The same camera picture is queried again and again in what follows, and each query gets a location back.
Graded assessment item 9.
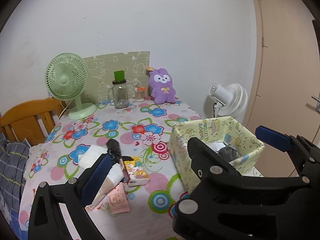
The cotton swab jar orange lid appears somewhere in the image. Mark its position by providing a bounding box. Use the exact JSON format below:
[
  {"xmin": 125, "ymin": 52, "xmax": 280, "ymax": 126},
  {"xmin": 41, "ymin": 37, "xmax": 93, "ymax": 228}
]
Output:
[{"xmin": 135, "ymin": 86, "xmax": 146, "ymax": 102}]

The glass jar with handle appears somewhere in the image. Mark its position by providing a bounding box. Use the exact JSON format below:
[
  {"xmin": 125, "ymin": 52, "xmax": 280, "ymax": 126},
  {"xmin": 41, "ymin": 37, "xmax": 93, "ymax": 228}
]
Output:
[{"xmin": 107, "ymin": 79, "xmax": 130, "ymax": 109}]

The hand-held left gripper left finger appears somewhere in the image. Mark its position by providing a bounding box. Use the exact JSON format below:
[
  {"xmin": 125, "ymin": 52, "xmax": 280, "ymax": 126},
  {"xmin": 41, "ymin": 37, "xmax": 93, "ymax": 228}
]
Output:
[{"xmin": 27, "ymin": 152, "xmax": 115, "ymax": 240}]

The white soft item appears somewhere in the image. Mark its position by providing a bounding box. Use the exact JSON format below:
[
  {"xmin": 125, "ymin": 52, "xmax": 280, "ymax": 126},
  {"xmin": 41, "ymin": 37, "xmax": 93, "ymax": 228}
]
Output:
[{"xmin": 207, "ymin": 141, "xmax": 227, "ymax": 152}]

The grey soft item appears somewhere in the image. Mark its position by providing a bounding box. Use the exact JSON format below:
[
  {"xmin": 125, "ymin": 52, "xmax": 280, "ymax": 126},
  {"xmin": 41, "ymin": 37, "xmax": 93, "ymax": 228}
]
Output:
[{"xmin": 217, "ymin": 145, "xmax": 238, "ymax": 163}]

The black garbage bag roll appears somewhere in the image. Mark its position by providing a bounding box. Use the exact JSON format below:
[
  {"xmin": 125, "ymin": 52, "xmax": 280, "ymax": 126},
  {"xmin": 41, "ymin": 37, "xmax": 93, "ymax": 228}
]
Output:
[{"xmin": 106, "ymin": 139, "xmax": 122, "ymax": 164}]

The white tissue pack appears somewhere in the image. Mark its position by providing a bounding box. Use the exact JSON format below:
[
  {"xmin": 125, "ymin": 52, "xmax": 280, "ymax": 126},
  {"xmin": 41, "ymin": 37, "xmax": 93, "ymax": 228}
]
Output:
[{"xmin": 77, "ymin": 144, "xmax": 109, "ymax": 168}]

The yellow printed storage box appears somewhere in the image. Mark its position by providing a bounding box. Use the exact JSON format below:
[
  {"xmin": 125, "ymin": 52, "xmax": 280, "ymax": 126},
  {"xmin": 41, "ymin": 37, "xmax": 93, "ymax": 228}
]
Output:
[{"xmin": 169, "ymin": 116, "xmax": 265, "ymax": 193}]

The purple plush bunny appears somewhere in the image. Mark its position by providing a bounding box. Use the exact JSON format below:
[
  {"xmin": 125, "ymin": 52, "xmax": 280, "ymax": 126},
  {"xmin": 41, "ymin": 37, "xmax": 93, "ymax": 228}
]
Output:
[{"xmin": 147, "ymin": 67, "xmax": 177, "ymax": 105}]

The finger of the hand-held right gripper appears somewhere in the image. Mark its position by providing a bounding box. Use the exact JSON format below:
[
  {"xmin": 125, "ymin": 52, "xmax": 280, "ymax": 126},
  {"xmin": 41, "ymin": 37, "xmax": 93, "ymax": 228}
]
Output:
[{"xmin": 255, "ymin": 126, "xmax": 320, "ymax": 178}]

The white standing fan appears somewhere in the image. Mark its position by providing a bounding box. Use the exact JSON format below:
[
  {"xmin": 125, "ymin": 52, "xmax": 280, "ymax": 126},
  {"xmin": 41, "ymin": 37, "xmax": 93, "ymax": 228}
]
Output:
[{"xmin": 204, "ymin": 83, "xmax": 248, "ymax": 120}]

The white and tan packet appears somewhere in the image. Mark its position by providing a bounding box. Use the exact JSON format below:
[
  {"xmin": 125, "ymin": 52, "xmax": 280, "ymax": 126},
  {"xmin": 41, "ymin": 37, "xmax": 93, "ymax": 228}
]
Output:
[{"xmin": 85, "ymin": 162, "xmax": 124, "ymax": 210}]

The beige door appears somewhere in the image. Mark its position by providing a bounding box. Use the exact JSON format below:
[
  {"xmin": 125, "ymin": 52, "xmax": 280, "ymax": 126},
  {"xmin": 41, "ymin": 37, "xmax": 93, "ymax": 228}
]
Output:
[{"xmin": 242, "ymin": 0, "xmax": 320, "ymax": 178}]

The green fan cable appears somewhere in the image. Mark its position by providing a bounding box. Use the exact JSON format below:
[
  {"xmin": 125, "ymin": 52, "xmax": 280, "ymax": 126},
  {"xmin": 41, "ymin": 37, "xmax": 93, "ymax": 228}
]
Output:
[{"xmin": 59, "ymin": 100, "xmax": 70, "ymax": 119}]

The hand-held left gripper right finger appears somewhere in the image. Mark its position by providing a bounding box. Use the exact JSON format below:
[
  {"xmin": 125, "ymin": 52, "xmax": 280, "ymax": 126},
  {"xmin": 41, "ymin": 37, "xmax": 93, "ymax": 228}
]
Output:
[{"xmin": 172, "ymin": 137, "xmax": 320, "ymax": 240}]

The grey plaid bedding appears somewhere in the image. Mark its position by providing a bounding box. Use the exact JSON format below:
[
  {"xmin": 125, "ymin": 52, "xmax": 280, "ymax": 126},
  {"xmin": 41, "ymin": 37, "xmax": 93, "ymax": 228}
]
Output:
[{"xmin": 0, "ymin": 132, "xmax": 30, "ymax": 220}]

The floral tablecloth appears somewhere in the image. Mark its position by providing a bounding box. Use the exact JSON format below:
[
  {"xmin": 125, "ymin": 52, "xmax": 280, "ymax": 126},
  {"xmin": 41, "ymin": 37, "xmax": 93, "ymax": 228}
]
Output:
[{"xmin": 19, "ymin": 96, "xmax": 263, "ymax": 240}]

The green desk fan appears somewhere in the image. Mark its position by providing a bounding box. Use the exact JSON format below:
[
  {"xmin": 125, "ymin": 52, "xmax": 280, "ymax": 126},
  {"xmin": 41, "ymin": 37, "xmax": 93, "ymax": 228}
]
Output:
[{"xmin": 45, "ymin": 53, "xmax": 97, "ymax": 120}]

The beige patterned cushion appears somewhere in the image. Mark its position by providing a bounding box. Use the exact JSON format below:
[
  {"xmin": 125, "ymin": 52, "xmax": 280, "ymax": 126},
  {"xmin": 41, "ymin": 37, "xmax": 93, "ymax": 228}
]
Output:
[{"xmin": 83, "ymin": 51, "xmax": 150, "ymax": 104}]

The yellow cartoon snack box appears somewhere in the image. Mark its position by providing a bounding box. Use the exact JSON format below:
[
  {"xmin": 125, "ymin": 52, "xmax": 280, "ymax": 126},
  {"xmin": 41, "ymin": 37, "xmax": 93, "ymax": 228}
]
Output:
[{"xmin": 122, "ymin": 156, "xmax": 150, "ymax": 187}]

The pink tissue pack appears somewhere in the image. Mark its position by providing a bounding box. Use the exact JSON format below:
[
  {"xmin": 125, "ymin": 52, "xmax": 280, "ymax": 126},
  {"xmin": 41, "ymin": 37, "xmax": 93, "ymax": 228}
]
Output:
[{"xmin": 106, "ymin": 182, "xmax": 130, "ymax": 214}]

